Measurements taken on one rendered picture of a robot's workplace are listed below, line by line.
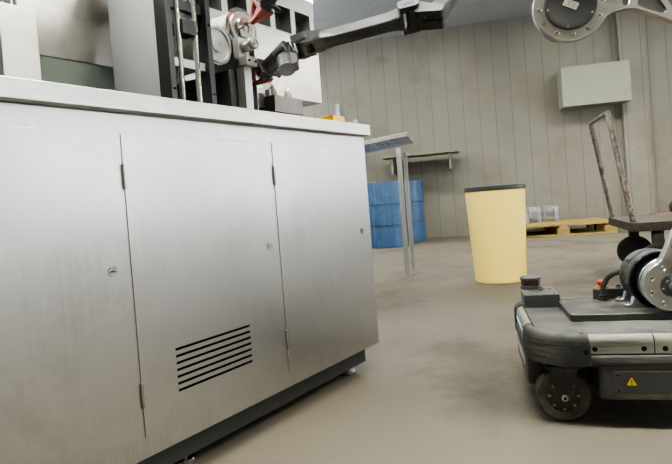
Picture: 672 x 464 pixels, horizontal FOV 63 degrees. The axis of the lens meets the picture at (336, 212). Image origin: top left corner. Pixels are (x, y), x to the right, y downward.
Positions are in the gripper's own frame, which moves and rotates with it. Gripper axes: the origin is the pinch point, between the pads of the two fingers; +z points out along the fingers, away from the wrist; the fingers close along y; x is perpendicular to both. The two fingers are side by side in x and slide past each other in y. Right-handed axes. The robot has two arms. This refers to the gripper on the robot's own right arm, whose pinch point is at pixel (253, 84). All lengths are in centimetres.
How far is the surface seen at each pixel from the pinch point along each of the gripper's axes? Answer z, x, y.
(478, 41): 30, 216, 617
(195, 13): -18.6, 3.3, -38.0
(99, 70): 25, 19, -40
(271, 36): 10, 45, 48
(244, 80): -5.0, -4.7, -11.4
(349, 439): 8, -119, -28
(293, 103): -2.4, -8.6, 14.5
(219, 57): -4.6, 4.1, -17.6
